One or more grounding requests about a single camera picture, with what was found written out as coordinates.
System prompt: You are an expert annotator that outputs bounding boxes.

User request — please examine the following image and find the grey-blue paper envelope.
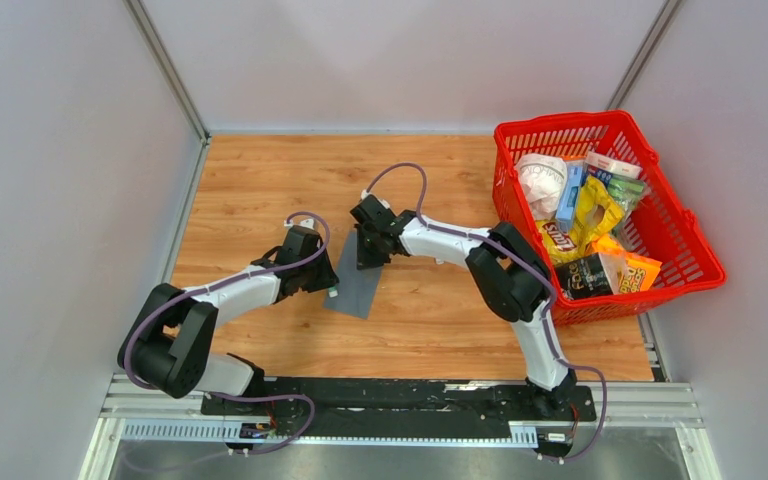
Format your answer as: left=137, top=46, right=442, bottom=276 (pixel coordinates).
left=323, top=230, right=382, bottom=320

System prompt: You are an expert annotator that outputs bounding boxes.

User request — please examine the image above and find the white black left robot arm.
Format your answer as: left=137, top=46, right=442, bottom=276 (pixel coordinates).
left=117, top=225, right=338, bottom=415

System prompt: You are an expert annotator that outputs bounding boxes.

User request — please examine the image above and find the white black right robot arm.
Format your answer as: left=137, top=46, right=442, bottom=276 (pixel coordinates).
left=350, top=193, right=577, bottom=419

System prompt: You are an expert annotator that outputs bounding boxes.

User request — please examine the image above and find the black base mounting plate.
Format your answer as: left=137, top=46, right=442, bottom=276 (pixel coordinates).
left=201, top=377, right=597, bottom=439

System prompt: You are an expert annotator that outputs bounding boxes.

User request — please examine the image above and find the white crumpled plastic bag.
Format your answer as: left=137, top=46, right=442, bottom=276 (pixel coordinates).
left=515, top=153, right=568, bottom=221

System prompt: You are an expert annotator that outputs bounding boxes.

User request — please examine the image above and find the blue box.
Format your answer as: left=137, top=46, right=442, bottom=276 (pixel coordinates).
left=554, top=159, right=586, bottom=234

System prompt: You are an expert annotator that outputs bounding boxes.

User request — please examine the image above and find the black snack bag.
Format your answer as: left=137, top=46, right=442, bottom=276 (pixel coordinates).
left=555, top=253, right=622, bottom=300

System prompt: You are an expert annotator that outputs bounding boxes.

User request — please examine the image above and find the yellow Lays chips bag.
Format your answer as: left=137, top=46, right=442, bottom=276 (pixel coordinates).
left=536, top=176, right=625, bottom=266

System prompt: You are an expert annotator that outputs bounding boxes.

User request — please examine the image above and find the red plastic shopping basket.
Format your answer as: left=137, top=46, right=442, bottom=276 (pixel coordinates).
left=492, top=110, right=727, bottom=326

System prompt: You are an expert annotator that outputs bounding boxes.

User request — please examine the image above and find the white red carton box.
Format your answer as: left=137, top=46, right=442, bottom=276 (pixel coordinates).
left=585, top=151, right=642, bottom=179

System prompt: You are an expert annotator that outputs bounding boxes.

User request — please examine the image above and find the green snack packet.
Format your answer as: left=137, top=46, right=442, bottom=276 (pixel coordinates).
left=606, top=176, right=648, bottom=216

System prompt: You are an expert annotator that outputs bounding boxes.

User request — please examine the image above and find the orange snack bag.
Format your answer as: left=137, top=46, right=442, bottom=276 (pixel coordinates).
left=588, top=234, right=662, bottom=294

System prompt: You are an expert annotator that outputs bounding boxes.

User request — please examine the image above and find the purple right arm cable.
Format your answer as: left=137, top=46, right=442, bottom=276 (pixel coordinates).
left=364, top=162, right=608, bottom=464

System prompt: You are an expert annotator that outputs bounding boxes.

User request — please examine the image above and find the aluminium frame rail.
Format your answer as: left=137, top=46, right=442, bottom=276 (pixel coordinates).
left=80, top=375, right=720, bottom=479

